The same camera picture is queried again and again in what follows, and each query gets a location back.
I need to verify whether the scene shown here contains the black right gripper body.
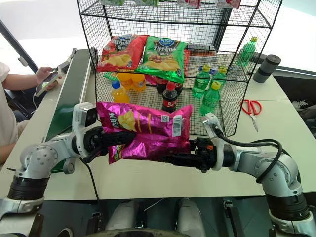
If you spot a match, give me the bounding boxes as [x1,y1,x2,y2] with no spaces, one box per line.
[189,137,218,174]

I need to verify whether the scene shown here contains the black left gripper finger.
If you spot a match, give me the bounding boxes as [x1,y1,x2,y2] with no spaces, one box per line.
[103,131,138,147]

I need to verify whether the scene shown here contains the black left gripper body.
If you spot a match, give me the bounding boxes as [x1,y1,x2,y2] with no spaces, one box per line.
[82,126,111,162]

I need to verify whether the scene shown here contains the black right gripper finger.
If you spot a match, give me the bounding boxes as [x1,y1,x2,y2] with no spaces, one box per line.
[150,153,198,169]

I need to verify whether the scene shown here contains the purple potato chip bag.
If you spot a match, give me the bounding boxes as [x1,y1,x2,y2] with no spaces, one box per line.
[95,101,194,165]

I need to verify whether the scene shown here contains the white smartphone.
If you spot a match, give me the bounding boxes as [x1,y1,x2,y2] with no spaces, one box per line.
[35,70,62,97]

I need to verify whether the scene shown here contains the green belt conveyor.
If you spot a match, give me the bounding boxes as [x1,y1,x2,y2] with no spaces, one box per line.
[43,47,98,175]

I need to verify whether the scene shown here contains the person's hand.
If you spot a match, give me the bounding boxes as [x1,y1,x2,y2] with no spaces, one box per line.
[35,66,63,91]

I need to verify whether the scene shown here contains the orange soda bottle blue cap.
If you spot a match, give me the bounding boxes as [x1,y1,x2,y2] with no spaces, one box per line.
[110,80,131,104]

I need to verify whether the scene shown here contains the green soda bottle yellow cap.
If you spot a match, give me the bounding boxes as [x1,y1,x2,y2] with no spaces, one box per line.
[237,36,259,68]
[200,81,221,117]
[192,64,212,99]
[211,65,228,87]

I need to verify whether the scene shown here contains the grey rounded robot leg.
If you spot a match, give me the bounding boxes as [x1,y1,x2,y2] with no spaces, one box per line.
[176,197,206,233]
[105,199,140,233]

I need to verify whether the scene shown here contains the green snack bag corner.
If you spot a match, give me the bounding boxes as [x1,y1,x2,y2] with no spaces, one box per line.
[103,71,119,82]

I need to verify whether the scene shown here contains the black table clamp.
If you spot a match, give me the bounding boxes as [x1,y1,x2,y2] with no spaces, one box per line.
[223,198,239,237]

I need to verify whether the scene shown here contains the red potato chip bag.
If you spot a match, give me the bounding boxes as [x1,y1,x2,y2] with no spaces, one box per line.
[96,34,150,73]

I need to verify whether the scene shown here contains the green potato chip bag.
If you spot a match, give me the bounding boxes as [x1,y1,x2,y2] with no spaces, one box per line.
[134,35,189,84]

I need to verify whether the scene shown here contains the red snack bag edge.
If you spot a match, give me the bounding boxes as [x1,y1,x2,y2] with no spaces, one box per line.
[183,49,191,78]

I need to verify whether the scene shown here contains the person's white shirt torso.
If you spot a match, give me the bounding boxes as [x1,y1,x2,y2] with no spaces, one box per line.
[0,61,30,165]

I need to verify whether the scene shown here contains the red black flat box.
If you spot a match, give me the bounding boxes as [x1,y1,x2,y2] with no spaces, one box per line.
[188,48,216,58]

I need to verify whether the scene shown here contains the grey black cylinder flask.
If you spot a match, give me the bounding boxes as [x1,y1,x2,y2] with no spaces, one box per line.
[252,54,282,83]

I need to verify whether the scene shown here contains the black slanted pole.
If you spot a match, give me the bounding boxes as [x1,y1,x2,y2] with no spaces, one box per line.
[0,18,40,75]

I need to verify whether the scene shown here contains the black upright panel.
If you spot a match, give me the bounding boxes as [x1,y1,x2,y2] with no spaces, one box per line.
[187,6,231,52]

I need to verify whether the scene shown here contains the red snack bag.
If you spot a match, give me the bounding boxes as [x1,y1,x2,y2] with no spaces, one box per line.
[176,0,202,9]
[216,0,242,9]

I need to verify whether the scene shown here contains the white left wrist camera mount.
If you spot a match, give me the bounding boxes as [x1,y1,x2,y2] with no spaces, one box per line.
[71,101,98,158]

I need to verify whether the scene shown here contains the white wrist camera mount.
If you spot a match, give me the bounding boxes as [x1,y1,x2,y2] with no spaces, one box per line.
[201,112,233,171]
[71,101,98,158]

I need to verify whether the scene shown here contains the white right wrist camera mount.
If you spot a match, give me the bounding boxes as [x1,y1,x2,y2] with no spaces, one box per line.
[201,112,233,171]

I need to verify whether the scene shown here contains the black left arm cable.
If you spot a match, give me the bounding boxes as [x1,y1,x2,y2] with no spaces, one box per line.
[78,157,101,201]

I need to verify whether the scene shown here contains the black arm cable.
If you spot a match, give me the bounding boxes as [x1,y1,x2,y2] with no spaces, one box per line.
[78,157,101,201]
[211,122,283,184]

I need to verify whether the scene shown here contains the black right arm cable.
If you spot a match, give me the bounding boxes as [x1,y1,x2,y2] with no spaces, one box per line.
[211,122,283,184]

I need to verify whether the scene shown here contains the red handled scissors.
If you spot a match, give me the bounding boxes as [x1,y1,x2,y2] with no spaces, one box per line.
[240,99,263,133]

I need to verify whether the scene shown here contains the black wire mesh rack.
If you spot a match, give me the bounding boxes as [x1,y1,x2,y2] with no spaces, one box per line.
[76,0,283,138]

